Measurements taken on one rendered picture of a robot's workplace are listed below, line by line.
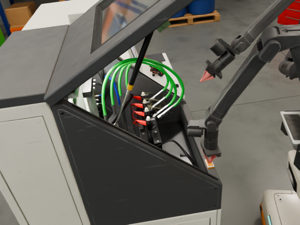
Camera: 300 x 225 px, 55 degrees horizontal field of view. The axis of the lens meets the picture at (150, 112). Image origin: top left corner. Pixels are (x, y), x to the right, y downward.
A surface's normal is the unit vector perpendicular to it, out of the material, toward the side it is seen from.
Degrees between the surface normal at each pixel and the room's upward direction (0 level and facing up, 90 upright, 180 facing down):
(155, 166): 90
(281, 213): 0
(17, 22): 90
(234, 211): 0
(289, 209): 0
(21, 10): 90
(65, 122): 90
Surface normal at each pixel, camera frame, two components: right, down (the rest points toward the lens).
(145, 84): 0.13, 0.55
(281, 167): -0.09, -0.82
